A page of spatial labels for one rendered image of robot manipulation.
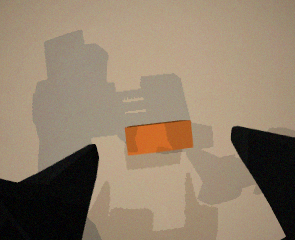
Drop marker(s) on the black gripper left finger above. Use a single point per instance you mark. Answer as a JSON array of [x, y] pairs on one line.
[[53, 204]]

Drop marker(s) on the orange block with dark square face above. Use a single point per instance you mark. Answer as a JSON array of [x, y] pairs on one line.
[[159, 137]]

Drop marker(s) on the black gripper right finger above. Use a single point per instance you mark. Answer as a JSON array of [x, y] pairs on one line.
[[270, 158]]

